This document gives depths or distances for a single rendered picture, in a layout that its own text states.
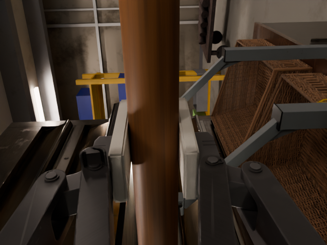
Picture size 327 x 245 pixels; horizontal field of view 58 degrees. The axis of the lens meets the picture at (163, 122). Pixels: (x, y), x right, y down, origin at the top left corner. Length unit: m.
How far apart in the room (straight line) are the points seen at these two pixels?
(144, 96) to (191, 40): 7.07
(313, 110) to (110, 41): 6.73
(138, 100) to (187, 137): 0.03
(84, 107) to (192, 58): 3.22
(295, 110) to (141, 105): 0.49
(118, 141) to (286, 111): 0.49
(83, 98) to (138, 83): 4.93
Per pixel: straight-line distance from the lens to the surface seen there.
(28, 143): 1.80
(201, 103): 5.06
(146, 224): 0.21
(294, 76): 1.15
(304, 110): 0.63
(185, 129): 0.16
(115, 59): 7.28
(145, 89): 0.15
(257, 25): 1.89
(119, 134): 0.16
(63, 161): 1.57
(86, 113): 5.16
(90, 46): 7.31
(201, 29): 4.77
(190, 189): 0.15
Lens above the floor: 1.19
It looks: 2 degrees down
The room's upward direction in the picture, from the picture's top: 92 degrees counter-clockwise
